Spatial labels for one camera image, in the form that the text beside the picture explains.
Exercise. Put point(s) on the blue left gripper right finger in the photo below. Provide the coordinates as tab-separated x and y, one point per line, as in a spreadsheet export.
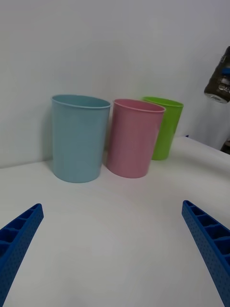
213	244

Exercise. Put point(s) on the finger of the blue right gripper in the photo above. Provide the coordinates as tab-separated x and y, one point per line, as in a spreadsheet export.
226	71

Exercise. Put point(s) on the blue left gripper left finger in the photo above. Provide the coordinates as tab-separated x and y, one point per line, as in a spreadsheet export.
16	242

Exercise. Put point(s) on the dark plastic drink bottle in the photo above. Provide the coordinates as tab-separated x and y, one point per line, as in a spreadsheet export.
215	86

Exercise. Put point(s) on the green plastic waste bin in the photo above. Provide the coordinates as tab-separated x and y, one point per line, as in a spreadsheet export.
167	129

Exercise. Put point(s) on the pale blue plastic waste bin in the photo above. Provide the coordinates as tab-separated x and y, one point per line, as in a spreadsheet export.
76	141

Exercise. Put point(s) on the pink plastic waste bin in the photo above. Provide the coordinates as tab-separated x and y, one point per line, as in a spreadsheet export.
130	141

